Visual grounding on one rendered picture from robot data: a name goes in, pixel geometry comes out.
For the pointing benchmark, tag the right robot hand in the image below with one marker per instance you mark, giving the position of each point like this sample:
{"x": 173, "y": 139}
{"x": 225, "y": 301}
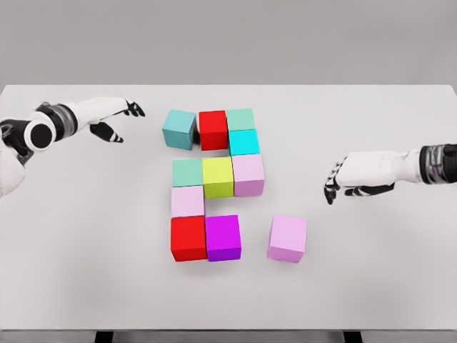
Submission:
{"x": 364, "y": 169}

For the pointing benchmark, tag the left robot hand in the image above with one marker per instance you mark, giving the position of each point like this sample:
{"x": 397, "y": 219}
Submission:
{"x": 107, "y": 110}

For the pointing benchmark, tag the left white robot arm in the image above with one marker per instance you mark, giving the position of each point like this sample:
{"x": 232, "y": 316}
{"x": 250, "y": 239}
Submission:
{"x": 39, "y": 132}

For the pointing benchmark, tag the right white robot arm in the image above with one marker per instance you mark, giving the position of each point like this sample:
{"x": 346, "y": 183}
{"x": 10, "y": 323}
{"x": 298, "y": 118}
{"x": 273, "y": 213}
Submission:
{"x": 428, "y": 164}

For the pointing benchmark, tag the teal cube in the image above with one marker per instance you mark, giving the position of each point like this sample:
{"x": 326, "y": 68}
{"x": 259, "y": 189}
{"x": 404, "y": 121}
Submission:
{"x": 178, "y": 128}

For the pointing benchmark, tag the mint green cube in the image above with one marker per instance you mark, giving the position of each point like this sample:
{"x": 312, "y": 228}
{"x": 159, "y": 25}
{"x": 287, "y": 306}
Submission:
{"x": 187, "y": 172}
{"x": 240, "y": 119}

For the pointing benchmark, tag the light pink cube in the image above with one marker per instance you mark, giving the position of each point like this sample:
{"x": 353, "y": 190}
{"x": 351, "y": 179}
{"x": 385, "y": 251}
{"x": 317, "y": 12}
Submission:
{"x": 287, "y": 237}
{"x": 248, "y": 174}
{"x": 187, "y": 201}

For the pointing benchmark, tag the red cube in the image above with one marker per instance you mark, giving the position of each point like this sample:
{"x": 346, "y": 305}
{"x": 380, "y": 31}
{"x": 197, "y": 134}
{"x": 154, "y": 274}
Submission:
{"x": 213, "y": 128}
{"x": 188, "y": 237}

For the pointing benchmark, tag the cyan cube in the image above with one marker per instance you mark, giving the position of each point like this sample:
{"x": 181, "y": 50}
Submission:
{"x": 243, "y": 142}

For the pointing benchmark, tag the yellow-green cube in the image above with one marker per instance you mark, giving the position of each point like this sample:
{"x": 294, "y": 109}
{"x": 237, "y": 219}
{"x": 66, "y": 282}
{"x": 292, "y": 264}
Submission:
{"x": 218, "y": 177}

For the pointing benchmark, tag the magenta purple cube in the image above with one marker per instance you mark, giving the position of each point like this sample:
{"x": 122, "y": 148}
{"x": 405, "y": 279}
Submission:
{"x": 223, "y": 236}

